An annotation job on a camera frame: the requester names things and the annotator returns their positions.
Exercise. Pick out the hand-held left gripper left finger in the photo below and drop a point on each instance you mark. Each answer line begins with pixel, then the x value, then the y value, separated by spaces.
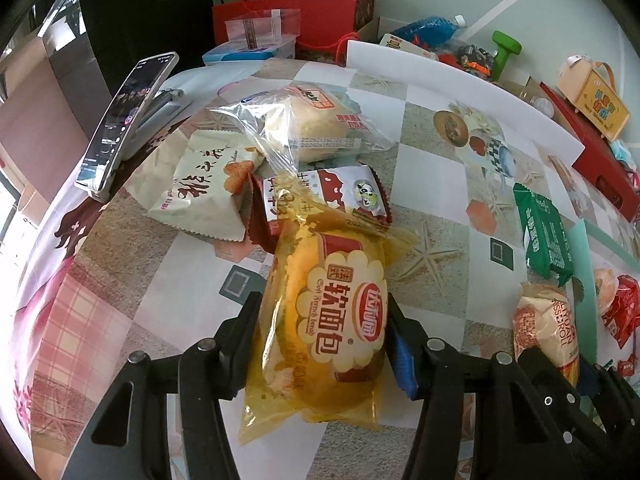
pixel 240 330

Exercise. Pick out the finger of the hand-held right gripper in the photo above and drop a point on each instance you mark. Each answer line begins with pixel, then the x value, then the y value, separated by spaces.
pixel 555 395
pixel 612 385

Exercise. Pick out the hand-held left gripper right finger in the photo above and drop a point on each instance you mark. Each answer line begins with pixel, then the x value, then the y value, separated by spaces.
pixel 400 360

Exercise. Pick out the orange egg roll packet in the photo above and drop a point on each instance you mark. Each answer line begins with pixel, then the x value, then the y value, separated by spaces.
pixel 545 320

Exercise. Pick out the yellow bread packet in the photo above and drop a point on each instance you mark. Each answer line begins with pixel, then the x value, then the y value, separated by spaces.
pixel 325 310

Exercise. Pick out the peach jelly cup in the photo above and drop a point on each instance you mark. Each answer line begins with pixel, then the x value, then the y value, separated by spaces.
pixel 605 287

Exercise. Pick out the mint green tray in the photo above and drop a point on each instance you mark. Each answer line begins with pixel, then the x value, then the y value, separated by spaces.
pixel 582 260

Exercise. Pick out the white pastry packet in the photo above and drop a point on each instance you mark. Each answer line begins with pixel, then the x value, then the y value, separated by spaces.
pixel 200 185

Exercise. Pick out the green biscuit packet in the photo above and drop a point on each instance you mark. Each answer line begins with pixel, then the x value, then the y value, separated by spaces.
pixel 542 235

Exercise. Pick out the red white snack packet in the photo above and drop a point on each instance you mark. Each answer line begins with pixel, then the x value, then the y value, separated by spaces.
pixel 340 190

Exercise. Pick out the clear bun packet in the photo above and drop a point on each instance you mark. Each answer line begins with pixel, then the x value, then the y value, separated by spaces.
pixel 300 120

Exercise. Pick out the pink plaid cloth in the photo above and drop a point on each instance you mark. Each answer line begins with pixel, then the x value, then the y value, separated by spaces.
pixel 85 335

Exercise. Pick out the large red gift box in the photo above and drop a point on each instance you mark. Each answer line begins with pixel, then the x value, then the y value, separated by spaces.
pixel 595 160

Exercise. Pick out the white phone stand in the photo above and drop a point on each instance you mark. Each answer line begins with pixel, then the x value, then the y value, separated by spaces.
pixel 160 115

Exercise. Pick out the light blue wipes pack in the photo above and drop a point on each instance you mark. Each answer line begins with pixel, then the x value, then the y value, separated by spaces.
pixel 625 155

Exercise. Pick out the smartphone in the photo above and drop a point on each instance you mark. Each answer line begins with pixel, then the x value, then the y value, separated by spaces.
pixel 125 120

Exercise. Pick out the blue tissue box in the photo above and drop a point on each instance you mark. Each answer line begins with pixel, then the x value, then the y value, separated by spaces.
pixel 245 52

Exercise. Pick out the white round lid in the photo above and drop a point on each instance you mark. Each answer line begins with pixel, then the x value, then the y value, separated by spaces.
pixel 542 106

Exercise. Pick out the clear plastic box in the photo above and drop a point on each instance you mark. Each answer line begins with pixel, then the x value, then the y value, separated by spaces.
pixel 262 27

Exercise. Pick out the pile of small toys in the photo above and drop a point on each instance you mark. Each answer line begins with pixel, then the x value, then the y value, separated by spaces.
pixel 465 57

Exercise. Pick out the white printed carton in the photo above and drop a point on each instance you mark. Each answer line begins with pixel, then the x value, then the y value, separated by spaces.
pixel 400 44

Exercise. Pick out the green dumbbell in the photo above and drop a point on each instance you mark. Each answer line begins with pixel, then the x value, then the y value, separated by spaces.
pixel 502 55

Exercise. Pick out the red carton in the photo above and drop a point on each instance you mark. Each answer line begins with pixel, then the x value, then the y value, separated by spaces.
pixel 325 15

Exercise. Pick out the brown cardboard box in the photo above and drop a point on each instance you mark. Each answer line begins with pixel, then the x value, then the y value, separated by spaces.
pixel 370 30

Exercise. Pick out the blue plastic bottle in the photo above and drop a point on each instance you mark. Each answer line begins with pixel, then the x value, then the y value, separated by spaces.
pixel 425 30

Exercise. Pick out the black cabinet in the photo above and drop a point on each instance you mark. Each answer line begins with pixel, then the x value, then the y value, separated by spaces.
pixel 150 10

